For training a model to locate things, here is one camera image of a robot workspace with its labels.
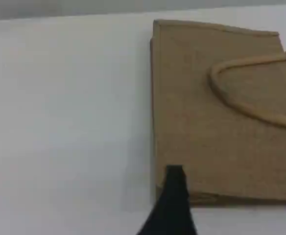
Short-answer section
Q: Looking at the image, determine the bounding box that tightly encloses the brown burlap bag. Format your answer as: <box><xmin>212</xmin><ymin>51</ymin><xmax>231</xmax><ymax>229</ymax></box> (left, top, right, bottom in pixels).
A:
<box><xmin>149</xmin><ymin>19</ymin><xmax>286</xmax><ymax>208</ymax></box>

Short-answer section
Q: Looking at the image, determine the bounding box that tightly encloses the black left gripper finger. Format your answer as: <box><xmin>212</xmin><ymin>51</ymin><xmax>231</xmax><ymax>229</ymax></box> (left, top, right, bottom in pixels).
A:
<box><xmin>135</xmin><ymin>164</ymin><xmax>199</xmax><ymax>235</ymax></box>

